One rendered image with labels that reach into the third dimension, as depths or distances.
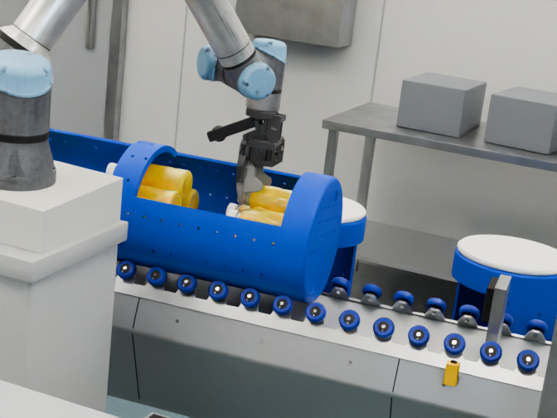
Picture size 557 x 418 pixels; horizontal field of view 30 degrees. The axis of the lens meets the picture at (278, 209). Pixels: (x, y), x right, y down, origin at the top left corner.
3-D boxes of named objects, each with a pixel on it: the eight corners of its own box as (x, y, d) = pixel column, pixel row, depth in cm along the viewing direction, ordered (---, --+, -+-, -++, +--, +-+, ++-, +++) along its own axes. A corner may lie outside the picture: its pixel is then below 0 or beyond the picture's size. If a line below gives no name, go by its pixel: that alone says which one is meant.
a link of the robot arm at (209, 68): (216, 51, 211) (265, 54, 216) (196, 40, 221) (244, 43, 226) (211, 89, 214) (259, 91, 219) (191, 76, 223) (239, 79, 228)
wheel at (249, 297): (263, 293, 225) (265, 295, 227) (247, 282, 227) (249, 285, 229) (251, 309, 224) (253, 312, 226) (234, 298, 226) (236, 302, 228)
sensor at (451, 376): (456, 387, 209) (459, 365, 207) (442, 384, 209) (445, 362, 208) (462, 373, 216) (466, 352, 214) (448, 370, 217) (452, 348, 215)
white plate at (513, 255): (510, 230, 275) (510, 235, 275) (434, 239, 259) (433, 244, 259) (595, 264, 253) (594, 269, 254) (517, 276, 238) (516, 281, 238)
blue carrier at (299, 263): (296, 313, 217) (318, 179, 214) (-61, 232, 241) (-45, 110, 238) (330, 294, 244) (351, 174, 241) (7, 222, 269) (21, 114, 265)
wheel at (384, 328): (396, 318, 217) (397, 321, 219) (375, 313, 218) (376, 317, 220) (390, 338, 216) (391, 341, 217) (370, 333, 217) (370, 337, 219)
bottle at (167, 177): (182, 175, 233) (108, 161, 238) (181, 204, 236) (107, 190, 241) (195, 167, 240) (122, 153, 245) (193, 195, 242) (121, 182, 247)
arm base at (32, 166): (11, 196, 186) (13, 143, 183) (-44, 174, 193) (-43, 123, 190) (72, 182, 198) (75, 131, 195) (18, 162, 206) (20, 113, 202)
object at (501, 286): (493, 359, 217) (506, 289, 213) (474, 355, 218) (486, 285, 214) (499, 342, 226) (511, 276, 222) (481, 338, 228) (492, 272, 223)
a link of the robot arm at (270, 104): (242, 89, 224) (254, 85, 232) (239, 110, 226) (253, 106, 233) (275, 95, 222) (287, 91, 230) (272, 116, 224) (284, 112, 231)
